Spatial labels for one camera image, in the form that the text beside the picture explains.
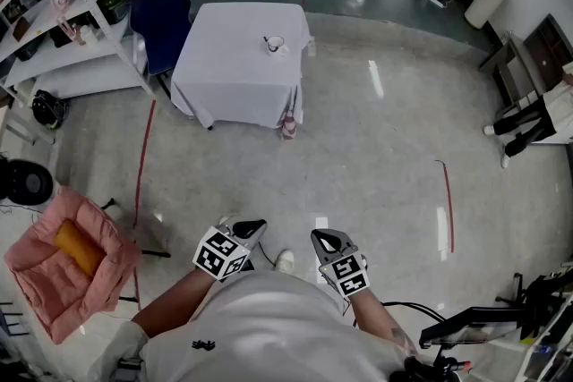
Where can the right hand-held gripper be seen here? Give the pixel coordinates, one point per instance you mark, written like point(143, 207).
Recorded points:
point(347, 275)

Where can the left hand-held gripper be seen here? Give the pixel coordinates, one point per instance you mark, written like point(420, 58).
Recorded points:
point(219, 252)

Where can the white cup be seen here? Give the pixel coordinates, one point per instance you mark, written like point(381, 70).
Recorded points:
point(276, 45)

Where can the person's left forearm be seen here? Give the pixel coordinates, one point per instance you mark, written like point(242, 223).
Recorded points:
point(172, 304)

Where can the person's right forearm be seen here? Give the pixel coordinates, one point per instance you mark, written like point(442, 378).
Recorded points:
point(380, 324)

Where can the person's white shoe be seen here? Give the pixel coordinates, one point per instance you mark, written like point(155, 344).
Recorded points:
point(225, 220)
point(284, 260)

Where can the person's white shirt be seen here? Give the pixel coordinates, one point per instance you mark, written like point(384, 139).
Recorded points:
point(268, 326)

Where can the red floor tape strip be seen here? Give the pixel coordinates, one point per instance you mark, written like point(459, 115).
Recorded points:
point(448, 206)
point(142, 174)

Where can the black equipment stand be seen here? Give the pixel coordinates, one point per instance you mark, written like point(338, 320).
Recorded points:
point(474, 322)

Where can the table with white tablecloth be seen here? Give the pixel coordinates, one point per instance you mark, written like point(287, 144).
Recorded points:
point(237, 67)

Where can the orange cylinder pillow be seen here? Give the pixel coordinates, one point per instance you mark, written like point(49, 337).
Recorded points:
point(79, 248)

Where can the pink cushioned chair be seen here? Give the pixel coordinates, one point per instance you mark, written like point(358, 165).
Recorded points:
point(58, 286)

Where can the blue chair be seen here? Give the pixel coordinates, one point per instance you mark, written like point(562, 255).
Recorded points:
point(163, 27)

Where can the black round fan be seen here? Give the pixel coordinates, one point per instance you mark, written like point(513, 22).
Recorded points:
point(24, 182)

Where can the black backpack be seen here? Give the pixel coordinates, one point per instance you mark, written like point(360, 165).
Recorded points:
point(48, 109)

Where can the white metal shelving rack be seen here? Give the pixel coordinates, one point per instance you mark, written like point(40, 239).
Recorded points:
point(71, 53)

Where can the grey metal cabinet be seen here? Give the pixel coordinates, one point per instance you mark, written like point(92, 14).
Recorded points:
point(519, 62)

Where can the green and black bag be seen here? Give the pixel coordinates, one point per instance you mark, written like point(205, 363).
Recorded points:
point(114, 2)

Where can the pink plush toy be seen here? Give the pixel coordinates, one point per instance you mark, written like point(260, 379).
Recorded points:
point(58, 0)

